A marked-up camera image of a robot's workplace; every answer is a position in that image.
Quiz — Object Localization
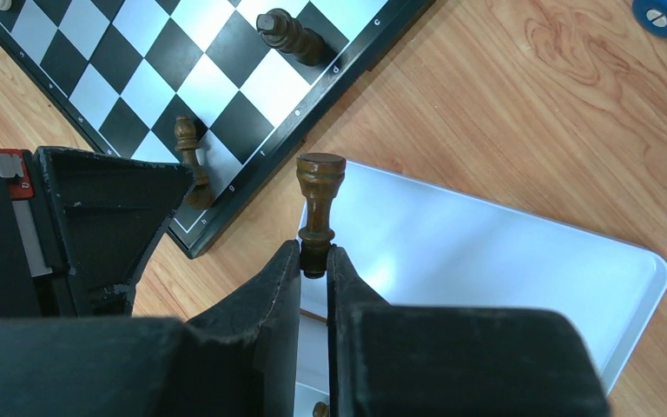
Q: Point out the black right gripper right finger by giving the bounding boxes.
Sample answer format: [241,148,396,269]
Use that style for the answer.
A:
[327,247,611,416]

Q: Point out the brown chess piece crossed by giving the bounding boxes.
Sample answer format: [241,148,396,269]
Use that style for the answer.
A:
[256,8,324,66]

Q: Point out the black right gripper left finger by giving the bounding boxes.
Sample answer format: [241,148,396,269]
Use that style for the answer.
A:
[0,240,300,416]

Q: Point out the brown chess piece long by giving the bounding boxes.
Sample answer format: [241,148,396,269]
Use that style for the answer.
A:
[296,153,347,279]

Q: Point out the black white chess board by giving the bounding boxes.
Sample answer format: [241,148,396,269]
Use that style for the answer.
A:
[0,1,429,258]

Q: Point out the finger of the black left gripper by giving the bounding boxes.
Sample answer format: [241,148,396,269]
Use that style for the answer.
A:
[35,147,195,317]

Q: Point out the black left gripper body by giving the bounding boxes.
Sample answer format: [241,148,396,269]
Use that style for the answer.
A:
[0,149,79,318]

